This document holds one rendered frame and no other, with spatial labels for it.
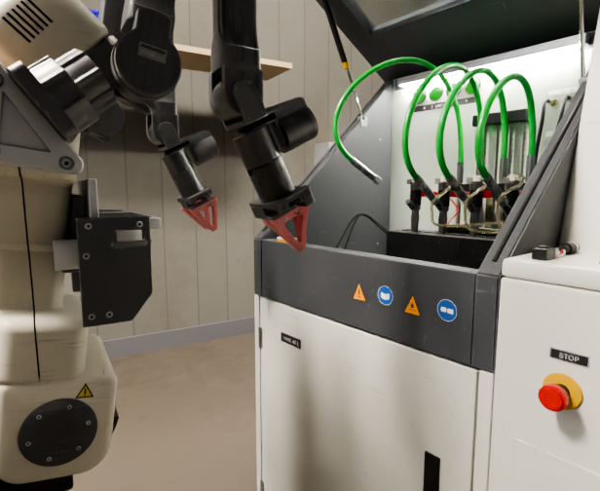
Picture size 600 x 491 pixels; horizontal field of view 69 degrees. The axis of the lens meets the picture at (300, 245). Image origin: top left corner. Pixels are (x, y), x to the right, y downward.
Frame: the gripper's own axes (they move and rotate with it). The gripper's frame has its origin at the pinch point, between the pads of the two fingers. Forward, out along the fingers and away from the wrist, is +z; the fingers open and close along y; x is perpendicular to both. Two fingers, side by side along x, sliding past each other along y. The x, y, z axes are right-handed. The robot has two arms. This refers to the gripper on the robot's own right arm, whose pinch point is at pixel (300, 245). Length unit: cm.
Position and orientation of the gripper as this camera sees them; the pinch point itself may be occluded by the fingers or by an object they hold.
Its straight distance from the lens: 70.7
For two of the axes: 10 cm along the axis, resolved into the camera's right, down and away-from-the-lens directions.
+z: 3.8, 8.6, 3.4
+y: -5.0, -1.2, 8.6
